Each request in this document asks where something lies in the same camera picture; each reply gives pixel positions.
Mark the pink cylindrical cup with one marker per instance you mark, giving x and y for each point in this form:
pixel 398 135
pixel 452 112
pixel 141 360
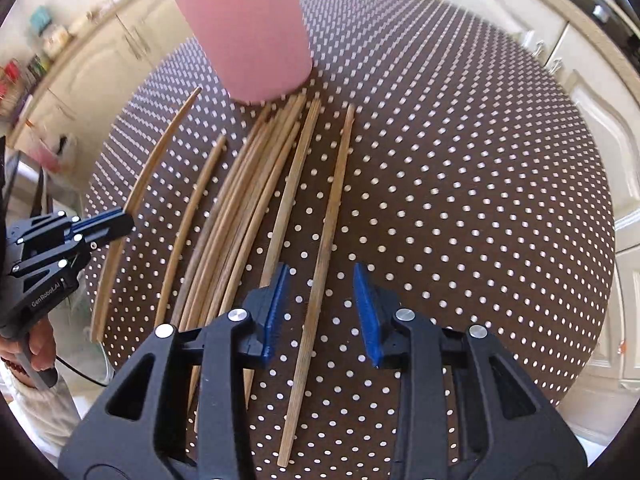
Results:
pixel 259 49

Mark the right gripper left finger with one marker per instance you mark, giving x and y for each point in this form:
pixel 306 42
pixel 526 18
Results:
pixel 265 305

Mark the cream lower kitchen cabinets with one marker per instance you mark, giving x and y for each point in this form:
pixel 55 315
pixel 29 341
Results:
pixel 474 189

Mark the brown polka dot tablecloth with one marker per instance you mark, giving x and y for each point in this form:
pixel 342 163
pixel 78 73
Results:
pixel 467 409

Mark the person's left hand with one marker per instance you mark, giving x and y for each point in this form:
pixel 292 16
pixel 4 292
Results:
pixel 41 345

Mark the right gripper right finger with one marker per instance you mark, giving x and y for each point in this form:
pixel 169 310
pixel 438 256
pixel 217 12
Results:
pixel 383 321

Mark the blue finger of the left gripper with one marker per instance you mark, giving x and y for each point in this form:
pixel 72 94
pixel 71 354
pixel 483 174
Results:
pixel 102 229

